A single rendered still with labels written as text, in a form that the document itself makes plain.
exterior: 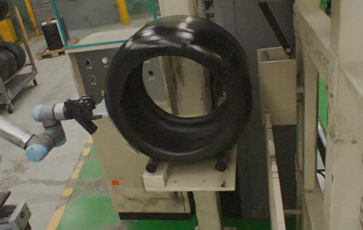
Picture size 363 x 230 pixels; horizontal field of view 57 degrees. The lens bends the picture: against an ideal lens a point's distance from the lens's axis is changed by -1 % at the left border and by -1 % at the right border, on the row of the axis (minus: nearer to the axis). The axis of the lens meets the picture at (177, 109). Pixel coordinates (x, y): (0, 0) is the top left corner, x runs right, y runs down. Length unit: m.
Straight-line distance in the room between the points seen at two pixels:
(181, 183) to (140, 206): 1.01
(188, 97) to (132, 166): 0.78
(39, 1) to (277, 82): 10.23
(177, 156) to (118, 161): 0.96
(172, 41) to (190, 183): 0.60
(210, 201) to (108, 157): 0.72
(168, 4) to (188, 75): 0.32
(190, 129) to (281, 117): 0.40
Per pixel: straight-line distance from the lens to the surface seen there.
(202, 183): 1.39
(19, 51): 5.85
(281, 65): 1.43
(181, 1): 1.45
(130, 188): 2.30
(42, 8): 11.31
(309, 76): 1.48
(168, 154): 1.28
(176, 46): 1.10
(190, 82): 1.54
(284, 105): 1.50
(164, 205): 2.33
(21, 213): 1.83
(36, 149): 1.42
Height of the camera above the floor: 1.66
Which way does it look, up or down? 25 degrees down
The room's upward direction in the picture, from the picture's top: 10 degrees counter-clockwise
